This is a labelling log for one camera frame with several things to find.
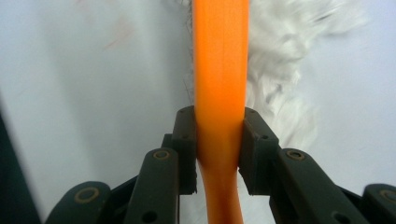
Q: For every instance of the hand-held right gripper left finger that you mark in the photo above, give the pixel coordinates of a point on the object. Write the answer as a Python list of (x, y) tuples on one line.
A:
[(185, 146)]

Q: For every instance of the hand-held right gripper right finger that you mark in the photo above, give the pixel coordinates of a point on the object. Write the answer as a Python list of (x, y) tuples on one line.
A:
[(257, 155)]

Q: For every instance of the orange brush with grey bristles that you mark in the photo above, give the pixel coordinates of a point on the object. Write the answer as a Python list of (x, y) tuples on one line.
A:
[(219, 77)]

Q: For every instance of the group of white tissues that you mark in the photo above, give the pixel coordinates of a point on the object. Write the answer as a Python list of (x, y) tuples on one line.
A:
[(277, 56)]

